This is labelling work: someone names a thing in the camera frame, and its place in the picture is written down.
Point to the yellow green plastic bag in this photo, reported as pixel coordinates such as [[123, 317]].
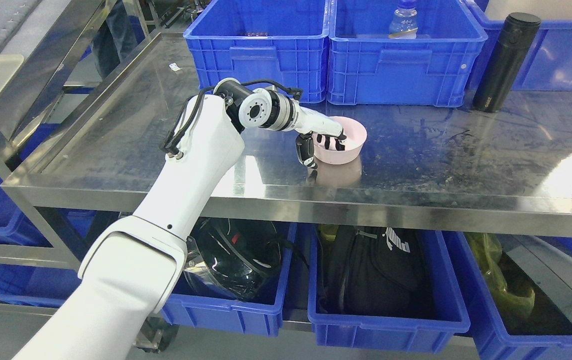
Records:
[[512, 291]]

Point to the black backpack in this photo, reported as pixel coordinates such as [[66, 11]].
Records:
[[376, 271]]

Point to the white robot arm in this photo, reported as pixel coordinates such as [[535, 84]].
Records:
[[131, 269]]

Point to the plastic drink bottle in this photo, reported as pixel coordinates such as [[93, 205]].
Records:
[[404, 24]]

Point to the blue crate with backpack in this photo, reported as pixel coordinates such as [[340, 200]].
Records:
[[416, 335]]

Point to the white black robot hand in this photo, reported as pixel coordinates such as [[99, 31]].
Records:
[[309, 122]]

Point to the blue crate lower right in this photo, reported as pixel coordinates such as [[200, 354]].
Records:
[[492, 340]]

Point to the black thermos flask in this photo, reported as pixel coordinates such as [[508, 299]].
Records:
[[512, 46]]

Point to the blue crate top middle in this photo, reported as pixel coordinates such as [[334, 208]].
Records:
[[366, 67]]

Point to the black helmet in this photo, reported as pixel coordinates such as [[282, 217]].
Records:
[[234, 259]]

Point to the blue crate top left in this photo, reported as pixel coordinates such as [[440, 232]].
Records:
[[284, 41]]

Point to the blue crate with helmet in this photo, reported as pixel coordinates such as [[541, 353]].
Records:
[[261, 316]]

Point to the blue crate top right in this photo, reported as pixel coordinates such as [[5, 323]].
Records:
[[548, 64]]

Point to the stainless steel shelf table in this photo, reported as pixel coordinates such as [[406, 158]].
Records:
[[422, 167]]

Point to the pink ikea bowl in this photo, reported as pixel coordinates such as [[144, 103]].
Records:
[[345, 150]]

